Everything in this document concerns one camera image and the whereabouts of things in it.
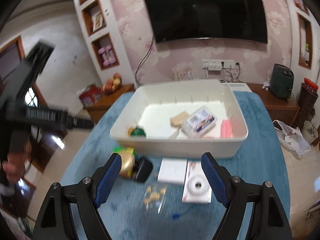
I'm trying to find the green bottle gold cap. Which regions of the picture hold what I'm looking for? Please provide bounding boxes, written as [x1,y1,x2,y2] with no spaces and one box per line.
[127,126,147,138]

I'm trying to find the dark green heater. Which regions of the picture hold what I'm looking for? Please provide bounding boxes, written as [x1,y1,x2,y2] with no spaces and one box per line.
[269,64,295,100]

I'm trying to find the wooden side cabinet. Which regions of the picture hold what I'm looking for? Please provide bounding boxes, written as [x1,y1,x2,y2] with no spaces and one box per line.
[84,84,135,124]

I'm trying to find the white plastic storage bin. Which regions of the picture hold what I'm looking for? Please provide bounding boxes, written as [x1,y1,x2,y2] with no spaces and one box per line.
[109,79,249,159]

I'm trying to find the person's left hand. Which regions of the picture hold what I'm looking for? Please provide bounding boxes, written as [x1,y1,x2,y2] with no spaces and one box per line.
[2,152,25,183]

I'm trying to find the beige wedge block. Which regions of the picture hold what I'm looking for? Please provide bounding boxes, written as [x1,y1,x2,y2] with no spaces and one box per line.
[170,112,189,128]

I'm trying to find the clear plastic box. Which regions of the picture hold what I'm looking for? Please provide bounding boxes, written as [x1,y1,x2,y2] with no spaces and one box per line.
[181,106,218,139]

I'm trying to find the white compact camera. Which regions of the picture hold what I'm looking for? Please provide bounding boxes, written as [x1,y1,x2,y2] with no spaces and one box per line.
[172,161,212,219]

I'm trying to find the white wall outlet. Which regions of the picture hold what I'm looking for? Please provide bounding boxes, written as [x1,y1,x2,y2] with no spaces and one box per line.
[201,59,235,68]

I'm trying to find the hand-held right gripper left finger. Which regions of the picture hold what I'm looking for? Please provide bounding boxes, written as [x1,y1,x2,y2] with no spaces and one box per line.
[32,152,123,240]

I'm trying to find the black box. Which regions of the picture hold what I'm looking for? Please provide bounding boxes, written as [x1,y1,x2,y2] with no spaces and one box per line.
[132,158,153,183]

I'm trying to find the white bucket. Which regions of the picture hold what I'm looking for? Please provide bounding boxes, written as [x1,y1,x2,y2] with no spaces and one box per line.
[302,120,319,144]

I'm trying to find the pink dumbbell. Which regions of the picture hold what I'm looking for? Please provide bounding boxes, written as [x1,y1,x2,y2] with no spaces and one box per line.
[106,46,117,62]
[98,48,110,65]

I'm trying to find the multicoloured puzzle cube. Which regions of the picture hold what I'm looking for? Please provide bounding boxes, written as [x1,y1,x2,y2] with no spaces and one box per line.
[112,147,135,160]

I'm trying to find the brown wicker basket red lid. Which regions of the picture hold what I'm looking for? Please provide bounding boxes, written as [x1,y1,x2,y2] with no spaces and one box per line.
[291,78,319,128]

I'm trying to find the black television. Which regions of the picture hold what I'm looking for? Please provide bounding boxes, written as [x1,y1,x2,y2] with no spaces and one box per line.
[142,0,268,45]

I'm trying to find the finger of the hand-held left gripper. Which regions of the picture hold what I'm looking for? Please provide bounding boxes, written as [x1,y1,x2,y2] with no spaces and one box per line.
[64,114,93,130]

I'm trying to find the gold lid jar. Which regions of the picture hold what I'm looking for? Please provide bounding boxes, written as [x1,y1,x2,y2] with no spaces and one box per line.
[119,152,137,179]

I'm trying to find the black television cable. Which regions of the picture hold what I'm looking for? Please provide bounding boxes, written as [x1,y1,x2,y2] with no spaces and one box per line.
[136,34,157,84]

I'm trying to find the small clear bag of beads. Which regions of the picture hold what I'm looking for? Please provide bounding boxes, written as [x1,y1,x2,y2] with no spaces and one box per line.
[142,185,168,214]

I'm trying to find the white plastic bag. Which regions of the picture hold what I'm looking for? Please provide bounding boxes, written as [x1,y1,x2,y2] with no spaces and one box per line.
[272,119,311,155]

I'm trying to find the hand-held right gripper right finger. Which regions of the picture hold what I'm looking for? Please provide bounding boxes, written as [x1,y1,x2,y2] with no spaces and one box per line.
[201,152,293,240]

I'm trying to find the blue fleece blanket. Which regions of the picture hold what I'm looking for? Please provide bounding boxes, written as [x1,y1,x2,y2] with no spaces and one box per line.
[61,91,292,240]

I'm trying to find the wooden television cabinet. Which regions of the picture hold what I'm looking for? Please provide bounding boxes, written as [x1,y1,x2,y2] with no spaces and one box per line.
[135,81,300,128]

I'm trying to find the white charger box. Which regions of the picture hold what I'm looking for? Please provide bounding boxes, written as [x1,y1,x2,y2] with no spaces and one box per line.
[157,158,188,185]

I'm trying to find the red gift box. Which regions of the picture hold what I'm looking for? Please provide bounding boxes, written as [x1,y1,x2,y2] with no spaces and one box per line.
[79,85,102,107]

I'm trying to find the fruit basket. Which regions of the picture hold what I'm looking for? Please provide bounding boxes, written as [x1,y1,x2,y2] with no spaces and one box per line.
[101,73,123,94]

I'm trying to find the white set-top box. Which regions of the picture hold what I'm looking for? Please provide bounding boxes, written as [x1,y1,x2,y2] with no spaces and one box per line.
[221,81,252,93]

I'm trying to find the white cables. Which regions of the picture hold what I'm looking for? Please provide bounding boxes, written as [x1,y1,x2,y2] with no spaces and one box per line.
[204,67,241,81]

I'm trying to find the picture book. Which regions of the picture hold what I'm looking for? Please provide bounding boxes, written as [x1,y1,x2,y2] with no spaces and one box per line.
[91,12,104,32]

